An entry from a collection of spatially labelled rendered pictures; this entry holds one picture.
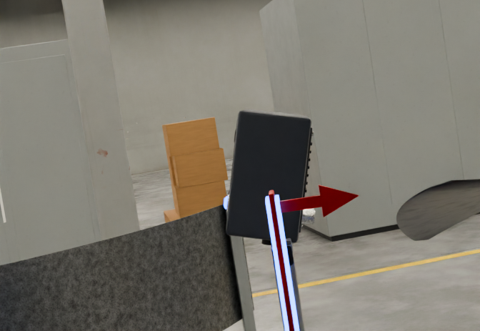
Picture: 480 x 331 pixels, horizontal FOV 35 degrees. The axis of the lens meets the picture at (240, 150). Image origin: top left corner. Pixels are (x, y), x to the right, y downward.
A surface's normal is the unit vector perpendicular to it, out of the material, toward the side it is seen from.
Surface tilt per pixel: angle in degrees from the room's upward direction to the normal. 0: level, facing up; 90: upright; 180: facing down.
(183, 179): 90
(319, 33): 90
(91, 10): 90
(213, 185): 90
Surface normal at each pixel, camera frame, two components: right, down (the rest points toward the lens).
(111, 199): 0.17, 0.03
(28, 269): 0.54, -0.04
